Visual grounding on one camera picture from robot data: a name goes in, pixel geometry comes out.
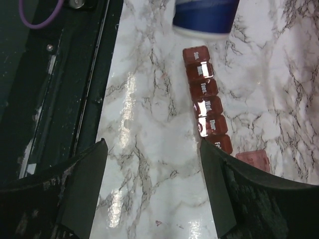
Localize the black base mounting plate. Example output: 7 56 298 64
0 0 123 184

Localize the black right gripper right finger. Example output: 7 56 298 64
200 140 319 239

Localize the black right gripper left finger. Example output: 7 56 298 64
0 139 108 239

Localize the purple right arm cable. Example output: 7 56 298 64
19 0 66 29

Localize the white pill bottle blue label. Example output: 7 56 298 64
172 0 239 40

